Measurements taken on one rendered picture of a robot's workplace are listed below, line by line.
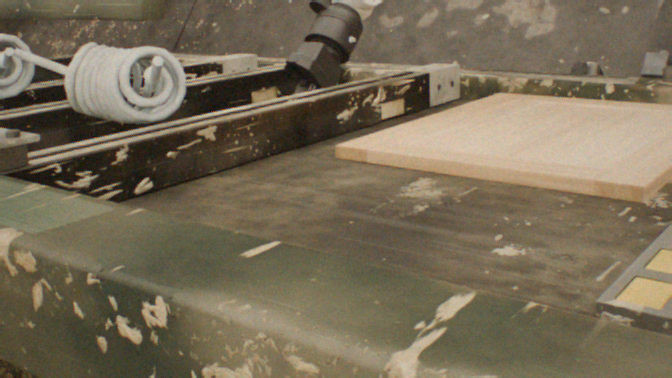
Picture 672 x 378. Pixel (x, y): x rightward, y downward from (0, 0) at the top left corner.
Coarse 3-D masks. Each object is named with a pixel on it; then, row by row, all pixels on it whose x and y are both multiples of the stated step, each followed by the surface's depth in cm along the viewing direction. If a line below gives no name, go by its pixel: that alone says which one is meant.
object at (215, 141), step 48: (288, 96) 127; (336, 96) 129; (384, 96) 140; (432, 96) 154; (0, 144) 80; (96, 144) 96; (144, 144) 98; (192, 144) 104; (240, 144) 111; (288, 144) 120; (96, 192) 92; (144, 192) 98
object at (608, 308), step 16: (656, 240) 65; (640, 256) 62; (624, 272) 58; (640, 272) 58; (656, 272) 58; (608, 288) 56; (624, 288) 56; (608, 304) 53; (624, 304) 53; (608, 320) 53; (624, 320) 53; (640, 320) 52; (656, 320) 51
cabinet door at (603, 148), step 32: (512, 96) 153; (544, 96) 152; (416, 128) 125; (448, 128) 126; (480, 128) 125; (512, 128) 124; (544, 128) 123; (576, 128) 122; (608, 128) 122; (640, 128) 121; (384, 160) 109; (416, 160) 106; (448, 160) 103; (480, 160) 103; (512, 160) 102; (544, 160) 103; (576, 160) 102; (608, 160) 102; (640, 160) 100; (576, 192) 93; (608, 192) 91; (640, 192) 88
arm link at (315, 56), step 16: (320, 16) 139; (320, 32) 136; (336, 32) 136; (352, 32) 138; (304, 48) 136; (320, 48) 134; (336, 48) 137; (352, 48) 139; (288, 64) 133; (304, 64) 132; (320, 64) 135; (336, 64) 138; (320, 80) 135; (336, 80) 139
